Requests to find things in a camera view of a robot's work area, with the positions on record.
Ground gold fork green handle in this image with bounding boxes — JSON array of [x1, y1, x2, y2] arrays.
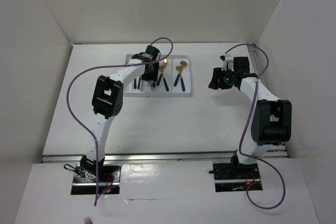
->
[[156, 59, 167, 86], [161, 72, 169, 92]]

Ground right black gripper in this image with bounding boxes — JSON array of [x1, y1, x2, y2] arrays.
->
[[208, 67, 237, 90]]

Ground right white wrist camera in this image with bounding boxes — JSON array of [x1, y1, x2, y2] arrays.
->
[[220, 54, 234, 70]]

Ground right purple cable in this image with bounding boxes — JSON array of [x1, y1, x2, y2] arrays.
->
[[224, 43, 287, 210]]

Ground gold knife green handle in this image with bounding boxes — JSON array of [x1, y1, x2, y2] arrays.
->
[[133, 79, 137, 89], [137, 76, 141, 90]]

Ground fork tines at bottom edge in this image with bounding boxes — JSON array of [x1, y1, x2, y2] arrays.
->
[[84, 217, 92, 224]]

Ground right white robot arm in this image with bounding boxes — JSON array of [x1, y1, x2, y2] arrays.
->
[[208, 55, 292, 179]]

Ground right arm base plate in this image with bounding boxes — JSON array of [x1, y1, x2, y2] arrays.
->
[[208, 163, 263, 193]]

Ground white divided cutlery tray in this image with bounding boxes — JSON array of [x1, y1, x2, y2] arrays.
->
[[124, 55, 192, 98]]

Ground purple cable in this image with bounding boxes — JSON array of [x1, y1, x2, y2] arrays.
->
[[66, 37, 174, 206], [224, 43, 287, 210]]

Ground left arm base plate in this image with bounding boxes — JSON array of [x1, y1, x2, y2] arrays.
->
[[70, 163, 122, 195]]

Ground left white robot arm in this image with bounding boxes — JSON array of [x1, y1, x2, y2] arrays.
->
[[80, 45, 160, 182]]

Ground gold spoon green handle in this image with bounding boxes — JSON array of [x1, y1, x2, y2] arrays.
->
[[174, 66, 183, 86], [180, 61, 187, 92]]

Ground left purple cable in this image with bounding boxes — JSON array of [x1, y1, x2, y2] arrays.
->
[[66, 37, 174, 206]]

